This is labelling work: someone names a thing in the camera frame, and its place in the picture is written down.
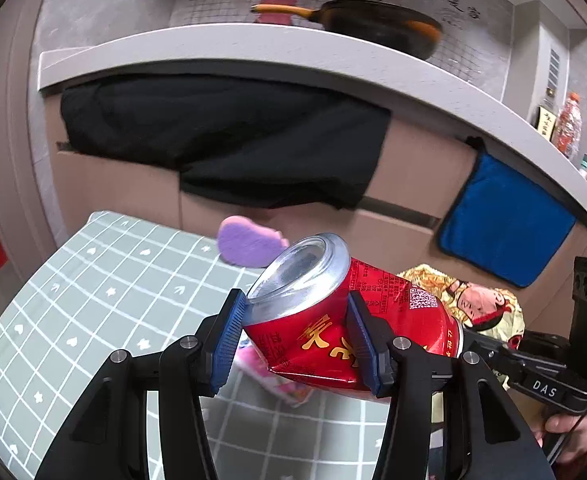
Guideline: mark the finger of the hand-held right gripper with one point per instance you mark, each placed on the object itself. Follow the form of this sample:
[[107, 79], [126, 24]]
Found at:
[[493, 350]]

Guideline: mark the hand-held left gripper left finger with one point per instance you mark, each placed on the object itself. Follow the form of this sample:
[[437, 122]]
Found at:
[[226, 345]]

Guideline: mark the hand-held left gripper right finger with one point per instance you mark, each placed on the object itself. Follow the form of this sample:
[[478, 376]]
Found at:
[[366, 345]]

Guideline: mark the red drink can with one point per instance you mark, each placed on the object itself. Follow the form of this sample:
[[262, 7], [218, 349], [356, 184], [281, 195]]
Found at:
[[318, 340]]

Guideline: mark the yellow printed plastic bag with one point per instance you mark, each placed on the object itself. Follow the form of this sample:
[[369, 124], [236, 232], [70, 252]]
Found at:
[[478, 300]]

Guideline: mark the pink purple flat wrapper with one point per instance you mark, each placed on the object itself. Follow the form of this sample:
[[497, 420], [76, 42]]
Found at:
[[283, 387]]

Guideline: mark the purple sponge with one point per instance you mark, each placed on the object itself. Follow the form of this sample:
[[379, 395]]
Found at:
[[246, 242]]

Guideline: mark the blue cloth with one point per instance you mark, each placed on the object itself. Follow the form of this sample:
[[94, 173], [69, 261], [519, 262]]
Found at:
[[503, 220]]

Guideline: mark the green grid mat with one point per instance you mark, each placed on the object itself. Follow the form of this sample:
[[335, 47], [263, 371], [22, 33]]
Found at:
[[98, 285]]

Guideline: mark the small teal-capped bottle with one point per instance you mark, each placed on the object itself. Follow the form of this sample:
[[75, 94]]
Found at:
[[585, 167]]

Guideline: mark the orange drink bottle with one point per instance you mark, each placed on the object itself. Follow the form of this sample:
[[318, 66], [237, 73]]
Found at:
[[567, 130]]

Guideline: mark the black cloth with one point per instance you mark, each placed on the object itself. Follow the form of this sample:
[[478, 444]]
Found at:
[[223, 135]]

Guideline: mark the grey stone countertop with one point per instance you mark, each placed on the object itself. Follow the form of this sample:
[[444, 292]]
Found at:
[[223, 50]]

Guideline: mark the beige door frame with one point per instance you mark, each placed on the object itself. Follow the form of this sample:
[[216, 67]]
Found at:
[[18, 160]]

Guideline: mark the cartoon grid wall sticker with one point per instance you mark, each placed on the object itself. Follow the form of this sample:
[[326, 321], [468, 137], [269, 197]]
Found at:
[[213, 5]]

